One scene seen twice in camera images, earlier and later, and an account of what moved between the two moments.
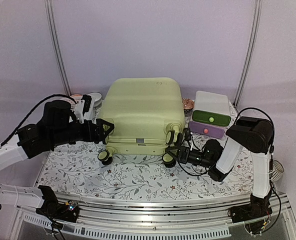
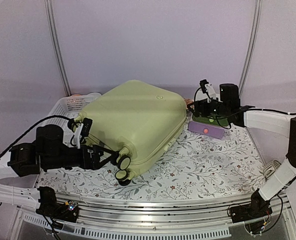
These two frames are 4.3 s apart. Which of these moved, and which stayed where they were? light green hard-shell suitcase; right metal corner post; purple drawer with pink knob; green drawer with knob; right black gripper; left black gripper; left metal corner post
Moved: light green hard-shell suitcase; left black gripper; right black gripper
Stayed: purple drawer with pink knob; right metal corner post; left metal corner post; green drawer with knob
